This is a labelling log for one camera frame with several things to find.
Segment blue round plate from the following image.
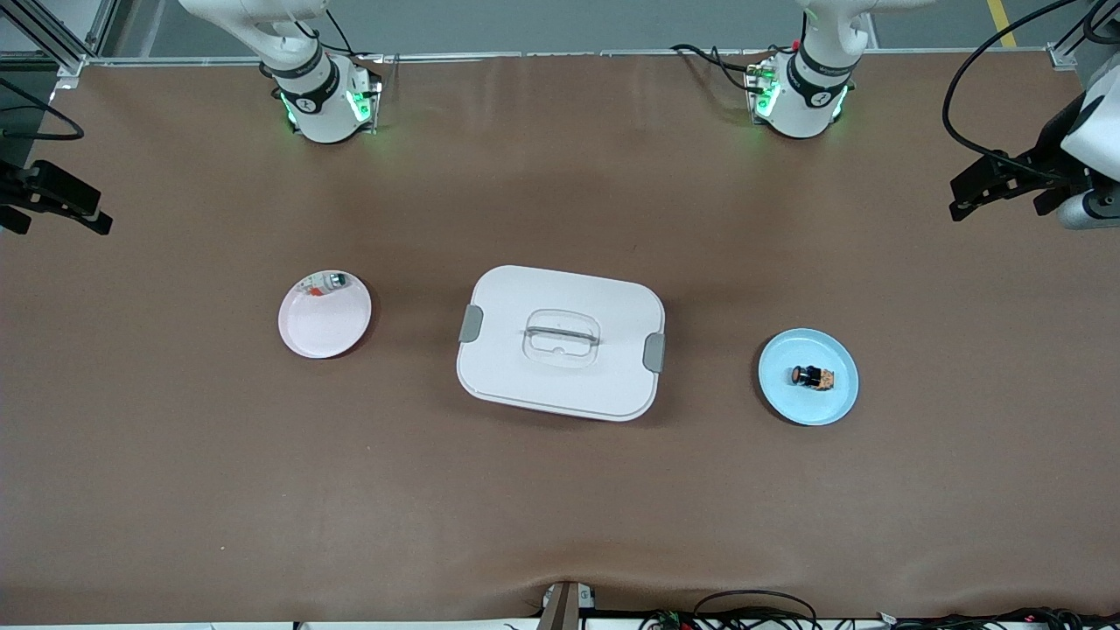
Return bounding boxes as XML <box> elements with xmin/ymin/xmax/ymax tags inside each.
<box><xmin>758</xmin><ymin>328</ymin><xmax>860</xmax><ymax>427</ymax></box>

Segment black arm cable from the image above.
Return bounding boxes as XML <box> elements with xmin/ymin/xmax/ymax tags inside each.
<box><xmin>941</xmin><ymin>0</ymin><xmax>1086</xmax><ymax>185</ymax></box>
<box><xmin>0</xmin><ymin>77</ymin><xmax>86</xmax><ymax>141</ymax></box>

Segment black looped cable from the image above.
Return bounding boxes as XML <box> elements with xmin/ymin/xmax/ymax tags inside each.
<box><xmin>693</xmin><ymin>590</ymin><xmax>819</xmax><ymax>630</ymax></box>

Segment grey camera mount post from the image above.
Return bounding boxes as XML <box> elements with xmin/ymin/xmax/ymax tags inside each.
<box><xmin>537</xmin><ymin>581</ymin><xmax>598</xmax><ymax>630</ymax></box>

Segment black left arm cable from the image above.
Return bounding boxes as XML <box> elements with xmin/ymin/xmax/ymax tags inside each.
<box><xmin>941</xmin><ymin>0</ymin><xmax>1086</xmax><ymax>185</ymax></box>

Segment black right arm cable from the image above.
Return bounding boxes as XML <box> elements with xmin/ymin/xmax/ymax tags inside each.
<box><xmin>0</xmin><ymin>77</ymin><xmax>86</xmax><ymax>141</ymax></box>

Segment brown table mat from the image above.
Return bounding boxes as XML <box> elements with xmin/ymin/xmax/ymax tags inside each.
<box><xmin>0</xmin><ymin>51</ymin><xmax>1120</xmax><ymax>624</ymax></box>

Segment pink round plate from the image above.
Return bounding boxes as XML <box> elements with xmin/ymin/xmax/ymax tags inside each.
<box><xmin>277</xmin><ymin>269</ymin><xmax>373</xmax><ymax>360</ymax></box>

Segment aluminium frame strut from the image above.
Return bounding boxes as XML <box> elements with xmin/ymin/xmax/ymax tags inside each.
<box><xmin>0</xmin><ymin>0</ymin><xmax>119</xmax><ymax>80</ymax></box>
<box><xmin>1046</xmin><ymin>0</ymin><xmax>1120</xmax><ymax>71</ymax></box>

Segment white lidded storage box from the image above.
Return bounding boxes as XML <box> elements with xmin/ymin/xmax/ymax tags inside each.
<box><xmin>456</xmin><ymin>265</ymin><xmax>667</xmax><ymax>423</ymax></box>

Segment clear lid handle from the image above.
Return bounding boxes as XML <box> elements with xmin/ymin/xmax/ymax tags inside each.
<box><xmin>522</xmin><ymin>309</ymin><xmax>602</xmax><ymax>368</ymax></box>

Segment black base cable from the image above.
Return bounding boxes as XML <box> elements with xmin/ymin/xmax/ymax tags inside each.
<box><xmin>672</xmin><ymin>44</ymin><xmax>755</xmax><ymax>93</ymax></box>

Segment black cable bundle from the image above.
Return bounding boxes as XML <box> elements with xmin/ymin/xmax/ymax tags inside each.
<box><xmin>875</xmin><ymin>606</ymin><xmax>1120</xmax><ymax>630</ymax></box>

